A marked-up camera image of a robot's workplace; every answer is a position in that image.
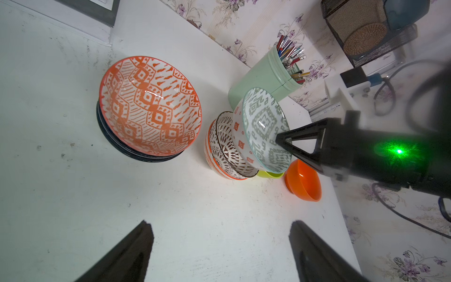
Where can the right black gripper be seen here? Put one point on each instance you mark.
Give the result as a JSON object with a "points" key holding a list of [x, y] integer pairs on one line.
{"points": [[342, 148]]}

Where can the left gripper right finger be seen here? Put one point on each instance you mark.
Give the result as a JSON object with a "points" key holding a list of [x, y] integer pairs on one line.
{"points": [[316, 261]]}

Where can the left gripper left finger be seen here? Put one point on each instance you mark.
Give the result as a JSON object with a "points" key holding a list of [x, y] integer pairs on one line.
{"points": [[128, 261]]}

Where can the green grey pattern bowl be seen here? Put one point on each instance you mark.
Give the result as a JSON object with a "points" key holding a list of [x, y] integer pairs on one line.
{"points": [[257, 120]]}

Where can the black white pattern bowl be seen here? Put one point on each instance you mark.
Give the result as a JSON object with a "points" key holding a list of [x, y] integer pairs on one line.
{"points": [[232, 156]]}

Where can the orange floral pattern bowl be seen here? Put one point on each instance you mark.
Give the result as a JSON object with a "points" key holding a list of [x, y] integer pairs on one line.
{"points": [[212, 162]]}

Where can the blue floral bowl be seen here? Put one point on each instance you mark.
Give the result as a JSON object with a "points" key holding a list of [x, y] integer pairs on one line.
{"points": [[124, 148]]}

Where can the orange geometric pattern bowl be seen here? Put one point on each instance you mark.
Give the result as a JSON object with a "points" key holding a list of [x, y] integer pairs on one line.
{"points": [[150, 106]]}

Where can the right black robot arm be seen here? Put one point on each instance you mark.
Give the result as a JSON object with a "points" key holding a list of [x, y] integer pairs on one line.
{"points": [[420, 161]]}

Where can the orange plastic bowl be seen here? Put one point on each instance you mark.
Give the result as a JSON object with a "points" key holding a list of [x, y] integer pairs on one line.
{"points": [[303, 181]]}

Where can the lime green plastic bowl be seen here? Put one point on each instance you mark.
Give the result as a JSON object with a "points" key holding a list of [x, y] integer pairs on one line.
{"points": [[269, 175]]}

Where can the mint green pencil cup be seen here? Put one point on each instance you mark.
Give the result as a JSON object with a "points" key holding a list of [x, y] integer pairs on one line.
{"points": [[269, 74]]}

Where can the coloured pencils bunch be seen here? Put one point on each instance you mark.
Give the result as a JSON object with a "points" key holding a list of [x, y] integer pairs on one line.
{"points": [[290, 53]]}

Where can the round cork coaster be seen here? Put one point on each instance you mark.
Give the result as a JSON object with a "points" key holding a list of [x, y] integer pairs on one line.
{"points": [[365, 39]]}

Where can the teal plate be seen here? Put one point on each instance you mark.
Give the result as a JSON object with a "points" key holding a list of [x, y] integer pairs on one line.
{"points": [[402, 13]]}

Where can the white grey book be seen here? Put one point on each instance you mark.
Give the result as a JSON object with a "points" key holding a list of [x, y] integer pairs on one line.
{"points": [[93, 20]]}

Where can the black mesh wall organizer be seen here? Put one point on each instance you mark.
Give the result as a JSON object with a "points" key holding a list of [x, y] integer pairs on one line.
{"points": [[344, 17]]}

